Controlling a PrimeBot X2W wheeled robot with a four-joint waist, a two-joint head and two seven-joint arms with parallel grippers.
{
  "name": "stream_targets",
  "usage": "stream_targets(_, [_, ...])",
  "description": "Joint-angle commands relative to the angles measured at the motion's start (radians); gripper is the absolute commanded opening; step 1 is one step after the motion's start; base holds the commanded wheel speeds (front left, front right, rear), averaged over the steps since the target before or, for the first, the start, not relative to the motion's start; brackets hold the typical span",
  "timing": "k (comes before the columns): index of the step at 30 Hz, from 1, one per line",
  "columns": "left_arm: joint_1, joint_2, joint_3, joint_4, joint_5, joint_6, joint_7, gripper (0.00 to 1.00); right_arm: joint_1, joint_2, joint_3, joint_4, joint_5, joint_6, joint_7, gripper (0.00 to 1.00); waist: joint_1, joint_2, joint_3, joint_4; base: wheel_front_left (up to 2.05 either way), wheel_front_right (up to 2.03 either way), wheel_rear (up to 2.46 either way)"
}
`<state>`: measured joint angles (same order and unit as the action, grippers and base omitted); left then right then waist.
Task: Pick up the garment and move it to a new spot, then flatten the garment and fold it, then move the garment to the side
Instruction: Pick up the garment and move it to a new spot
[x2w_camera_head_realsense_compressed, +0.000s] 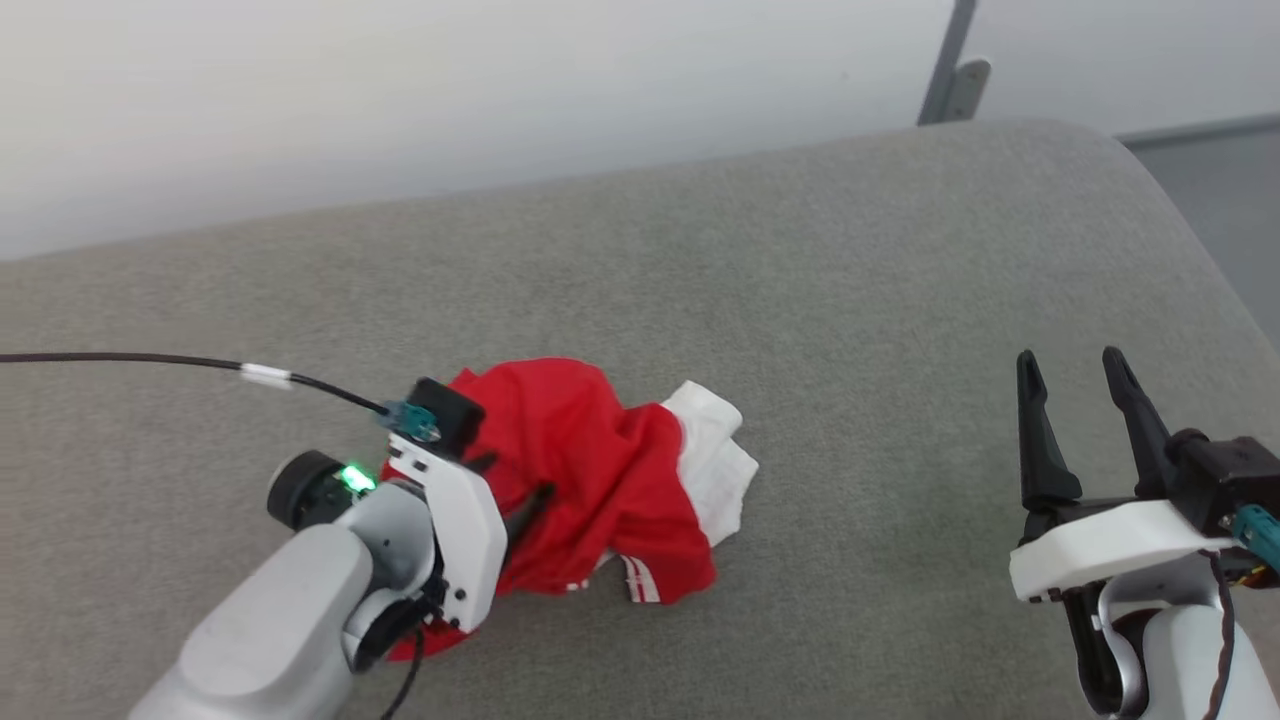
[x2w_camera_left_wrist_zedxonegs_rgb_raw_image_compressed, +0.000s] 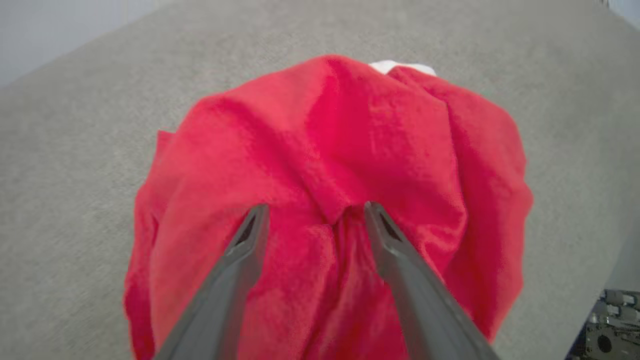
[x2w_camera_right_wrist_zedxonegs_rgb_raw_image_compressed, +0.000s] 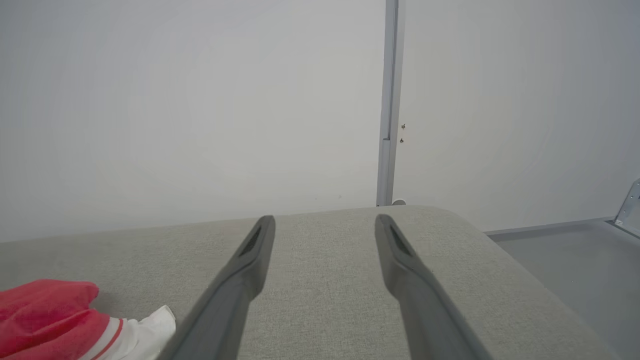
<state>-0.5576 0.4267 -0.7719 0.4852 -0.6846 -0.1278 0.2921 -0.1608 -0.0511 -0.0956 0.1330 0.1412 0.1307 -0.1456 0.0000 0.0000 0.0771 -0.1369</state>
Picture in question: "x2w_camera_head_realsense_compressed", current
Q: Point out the grey metal post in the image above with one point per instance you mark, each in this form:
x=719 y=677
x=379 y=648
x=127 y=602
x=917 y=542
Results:
x=948 y=70

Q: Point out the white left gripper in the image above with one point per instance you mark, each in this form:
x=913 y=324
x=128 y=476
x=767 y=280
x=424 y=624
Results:
x=465 y=540

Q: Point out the red and white garment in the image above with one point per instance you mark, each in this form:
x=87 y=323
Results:
x=590 y=460

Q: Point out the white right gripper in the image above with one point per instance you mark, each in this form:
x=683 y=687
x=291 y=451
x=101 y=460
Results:
x=1110 y=550

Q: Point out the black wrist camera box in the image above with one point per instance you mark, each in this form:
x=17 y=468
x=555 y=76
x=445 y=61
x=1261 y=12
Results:
x=450 y=415
x=1225 y=475

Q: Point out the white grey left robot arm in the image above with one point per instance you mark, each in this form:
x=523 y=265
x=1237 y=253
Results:
x=270 y=620

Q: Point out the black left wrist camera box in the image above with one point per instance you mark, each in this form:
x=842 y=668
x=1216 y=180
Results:
x=450 y=415

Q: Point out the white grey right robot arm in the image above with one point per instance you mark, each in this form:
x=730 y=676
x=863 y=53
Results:
x=1180 y=660

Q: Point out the grey fabric sofa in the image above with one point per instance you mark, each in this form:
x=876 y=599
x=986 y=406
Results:
x=760 y=280

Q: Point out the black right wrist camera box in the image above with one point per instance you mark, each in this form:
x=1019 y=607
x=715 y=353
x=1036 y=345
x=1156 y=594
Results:
x=1225 y=475

